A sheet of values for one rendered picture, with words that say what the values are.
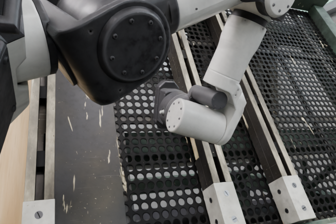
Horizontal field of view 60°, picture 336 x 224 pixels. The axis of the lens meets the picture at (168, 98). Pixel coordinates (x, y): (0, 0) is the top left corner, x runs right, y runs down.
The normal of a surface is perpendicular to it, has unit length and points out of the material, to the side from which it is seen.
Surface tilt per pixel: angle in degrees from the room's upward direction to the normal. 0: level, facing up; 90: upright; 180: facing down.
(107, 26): 98
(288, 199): 90
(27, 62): 134
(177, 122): 75
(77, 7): 69
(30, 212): 60
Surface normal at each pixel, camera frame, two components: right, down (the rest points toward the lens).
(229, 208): 0.33, -0.56
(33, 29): 0.52, -0.07
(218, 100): 0.37, 0.18
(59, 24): -0.26, -0.72
